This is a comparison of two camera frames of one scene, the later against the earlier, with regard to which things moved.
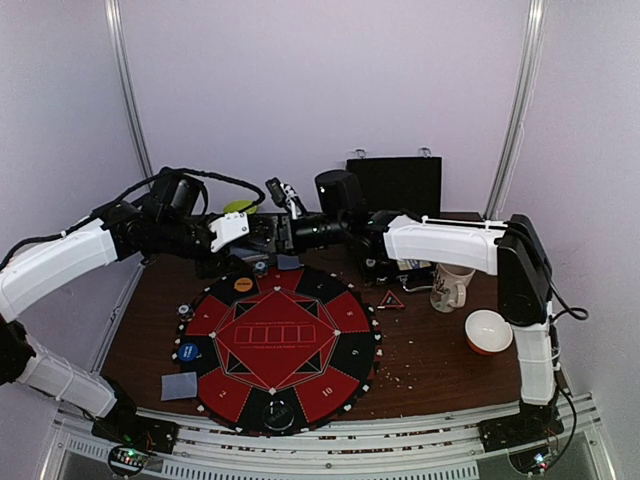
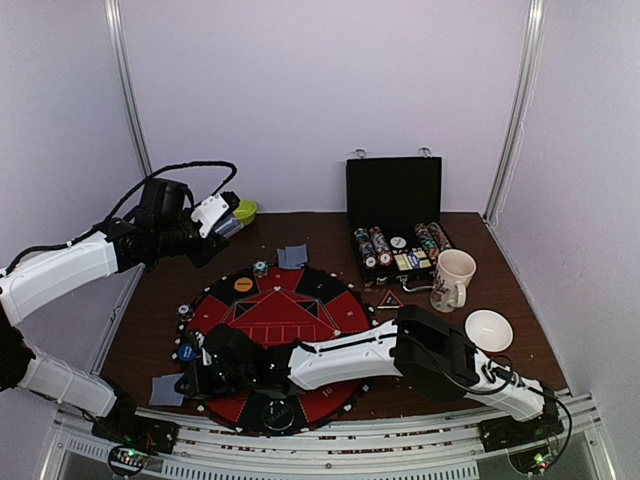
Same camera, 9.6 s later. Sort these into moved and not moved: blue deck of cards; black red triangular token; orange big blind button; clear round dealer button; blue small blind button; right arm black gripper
Moved: right arm black gripper; blue deck of cards
Not moved: orange big blind button; clear round dealer button; blue small blind button; black red triangular token
